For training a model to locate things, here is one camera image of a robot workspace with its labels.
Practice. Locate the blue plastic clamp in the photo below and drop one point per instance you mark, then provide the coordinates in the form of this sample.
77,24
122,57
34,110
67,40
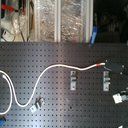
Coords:
94,34

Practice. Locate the grey metal cable clip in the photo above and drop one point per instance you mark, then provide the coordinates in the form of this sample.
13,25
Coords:
37,105
106,80
73,80

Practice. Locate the grey metal cable clip left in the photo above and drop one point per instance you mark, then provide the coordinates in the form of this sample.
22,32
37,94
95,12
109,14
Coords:
37,105

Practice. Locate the clear plastic window panel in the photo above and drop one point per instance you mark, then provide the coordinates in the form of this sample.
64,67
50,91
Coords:
63,20

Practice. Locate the white connector plug right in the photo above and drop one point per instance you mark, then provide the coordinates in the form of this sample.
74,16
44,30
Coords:
121,96

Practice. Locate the grey metal cable clip right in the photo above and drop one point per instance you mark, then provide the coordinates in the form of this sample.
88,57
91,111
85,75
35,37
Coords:
106,80

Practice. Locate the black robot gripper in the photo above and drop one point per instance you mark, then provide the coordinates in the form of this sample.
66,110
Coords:
114,67

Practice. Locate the white cable red tip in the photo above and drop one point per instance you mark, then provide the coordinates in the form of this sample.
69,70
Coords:
12,89

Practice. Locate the black perforated pegboard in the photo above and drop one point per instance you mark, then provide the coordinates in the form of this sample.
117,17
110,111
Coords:
86,107

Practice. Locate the blue object bottom left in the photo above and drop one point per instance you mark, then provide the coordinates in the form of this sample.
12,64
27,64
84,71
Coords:
2,121

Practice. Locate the grey metal cable clip centre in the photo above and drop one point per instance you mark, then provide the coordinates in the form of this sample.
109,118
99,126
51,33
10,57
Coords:
73,80

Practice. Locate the red handled tool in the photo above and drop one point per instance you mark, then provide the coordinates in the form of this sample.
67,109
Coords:
11,9

